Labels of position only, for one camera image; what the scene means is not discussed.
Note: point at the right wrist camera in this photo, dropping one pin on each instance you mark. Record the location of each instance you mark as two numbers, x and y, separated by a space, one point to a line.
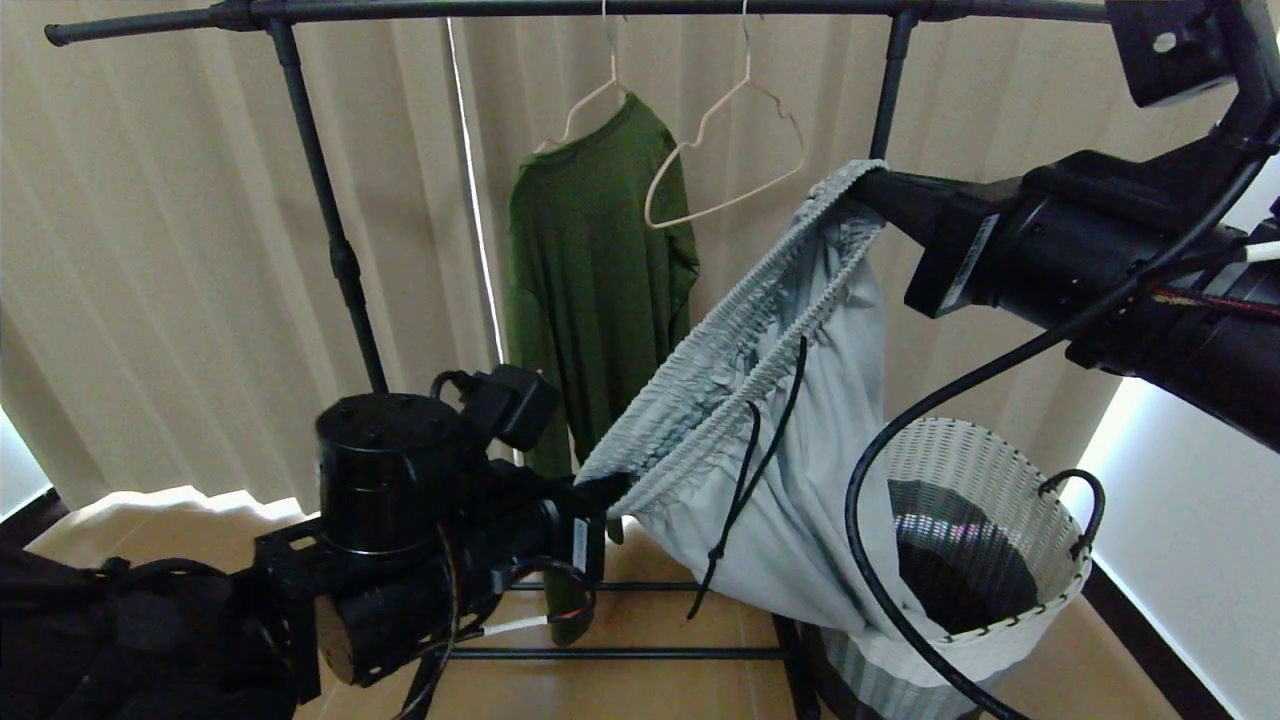
1170 50

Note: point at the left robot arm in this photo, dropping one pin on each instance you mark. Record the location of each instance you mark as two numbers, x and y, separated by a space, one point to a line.
390 470

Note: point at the white laundry basket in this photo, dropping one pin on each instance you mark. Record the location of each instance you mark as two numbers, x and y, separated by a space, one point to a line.
1000 460

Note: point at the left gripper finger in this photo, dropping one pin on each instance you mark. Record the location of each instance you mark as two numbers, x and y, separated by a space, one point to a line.
602 492

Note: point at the black clothes rack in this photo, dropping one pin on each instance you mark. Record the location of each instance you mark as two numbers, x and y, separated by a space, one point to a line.
345 270

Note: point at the green long-sleeved shirt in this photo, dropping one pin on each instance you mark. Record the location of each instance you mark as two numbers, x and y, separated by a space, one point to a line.
590 280

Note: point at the beige curtain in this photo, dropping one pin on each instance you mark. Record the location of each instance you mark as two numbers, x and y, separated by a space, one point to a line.
150 250

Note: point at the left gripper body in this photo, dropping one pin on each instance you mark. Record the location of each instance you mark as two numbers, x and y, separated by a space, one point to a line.
540 550

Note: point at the pink clothes hanger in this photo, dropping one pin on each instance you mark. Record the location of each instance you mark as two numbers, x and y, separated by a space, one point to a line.
590 100
720 208

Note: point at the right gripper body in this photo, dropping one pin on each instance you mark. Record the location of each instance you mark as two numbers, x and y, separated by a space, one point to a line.
1020 250

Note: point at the pale grey garment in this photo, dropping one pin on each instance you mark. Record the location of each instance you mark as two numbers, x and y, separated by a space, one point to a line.
820 420

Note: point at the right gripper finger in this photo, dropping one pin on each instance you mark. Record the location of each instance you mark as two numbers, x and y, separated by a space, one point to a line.
900 200

